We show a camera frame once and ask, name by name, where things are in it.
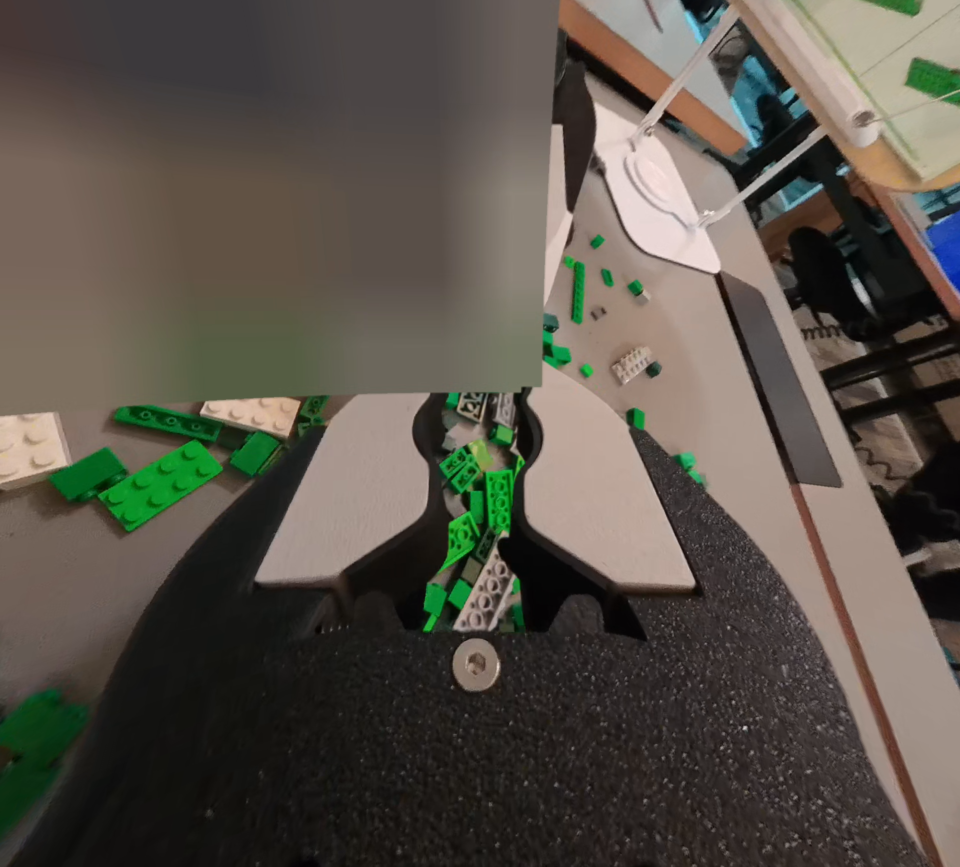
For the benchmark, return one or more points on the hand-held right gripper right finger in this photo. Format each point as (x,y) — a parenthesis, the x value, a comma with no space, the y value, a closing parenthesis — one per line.
(600,499)

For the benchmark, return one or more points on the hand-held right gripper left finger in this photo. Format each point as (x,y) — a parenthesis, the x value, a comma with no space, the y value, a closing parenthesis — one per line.
(352,499)

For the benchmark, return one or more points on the pile of green bricks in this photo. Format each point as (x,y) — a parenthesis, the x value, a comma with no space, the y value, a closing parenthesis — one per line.
(496,492)

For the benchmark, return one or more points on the grey desk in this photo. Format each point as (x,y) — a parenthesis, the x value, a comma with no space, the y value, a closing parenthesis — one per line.
(690,357)

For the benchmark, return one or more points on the black desk strip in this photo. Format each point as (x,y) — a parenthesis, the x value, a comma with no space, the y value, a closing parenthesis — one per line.
(780,387)

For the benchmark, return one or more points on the long wooden table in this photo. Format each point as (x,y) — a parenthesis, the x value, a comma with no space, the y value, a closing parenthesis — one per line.
(660,49)

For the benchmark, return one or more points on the white stand base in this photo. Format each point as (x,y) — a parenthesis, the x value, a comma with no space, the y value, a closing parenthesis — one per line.
(660,222)

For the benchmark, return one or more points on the white plate brick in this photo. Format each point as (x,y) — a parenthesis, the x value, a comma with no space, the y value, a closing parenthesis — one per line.
(251,415)

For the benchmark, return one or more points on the small light grey brick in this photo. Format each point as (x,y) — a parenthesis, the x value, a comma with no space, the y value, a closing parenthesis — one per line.
(630,364)

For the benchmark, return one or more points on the grey long plate brick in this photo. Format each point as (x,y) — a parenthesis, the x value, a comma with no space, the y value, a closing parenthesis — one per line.
(484,593)

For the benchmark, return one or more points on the pale printed sheet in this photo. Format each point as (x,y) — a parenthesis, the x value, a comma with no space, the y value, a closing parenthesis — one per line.
(862,34)

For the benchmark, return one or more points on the black office chair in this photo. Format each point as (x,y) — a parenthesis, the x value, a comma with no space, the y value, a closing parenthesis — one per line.
(840,282)

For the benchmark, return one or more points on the white square brick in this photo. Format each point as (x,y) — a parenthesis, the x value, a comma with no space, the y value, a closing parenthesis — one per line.
(30,451)

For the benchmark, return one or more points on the blue plastic bin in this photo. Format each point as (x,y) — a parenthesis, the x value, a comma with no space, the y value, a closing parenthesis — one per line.
(945,259)

